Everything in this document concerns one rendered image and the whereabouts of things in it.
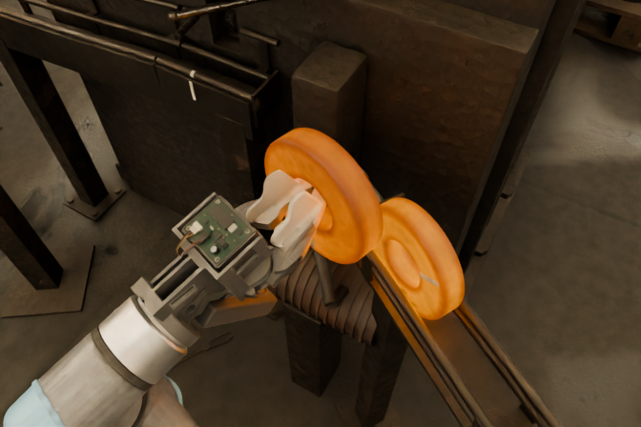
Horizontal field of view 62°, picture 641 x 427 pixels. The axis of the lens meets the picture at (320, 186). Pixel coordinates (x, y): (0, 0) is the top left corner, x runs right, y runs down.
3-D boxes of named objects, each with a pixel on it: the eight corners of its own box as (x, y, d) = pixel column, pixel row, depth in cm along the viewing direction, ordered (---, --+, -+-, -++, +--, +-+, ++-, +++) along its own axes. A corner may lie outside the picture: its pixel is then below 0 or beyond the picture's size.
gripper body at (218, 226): (269, 234, 47) (162, 335, 44) (293, 268, 54) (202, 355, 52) (217, 184, 50) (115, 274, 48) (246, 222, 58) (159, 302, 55)
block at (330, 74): (324, 143, 99) (325, 32, 80) (362, 159, 96) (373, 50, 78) (294, 182, 93) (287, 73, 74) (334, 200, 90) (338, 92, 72)
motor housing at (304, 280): (304, 335, 134) (298, 209, 93) (384, 378, 127) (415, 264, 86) (277, 380, 127) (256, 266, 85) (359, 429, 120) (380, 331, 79)
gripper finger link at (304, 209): (341, 170, 50) (269, 237, 48) (350, 198, 55) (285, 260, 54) (319, 152, 52) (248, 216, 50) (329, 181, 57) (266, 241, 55)
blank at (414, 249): (402, 282, 77) (382, 294, 76) (373, 185, 71) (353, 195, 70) (478, 328, 63) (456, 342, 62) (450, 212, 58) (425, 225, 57)
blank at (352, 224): (279, 102, 57) (254, 115, 56) (389, 172, 49) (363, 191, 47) (291, 201, 68) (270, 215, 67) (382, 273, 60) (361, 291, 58)
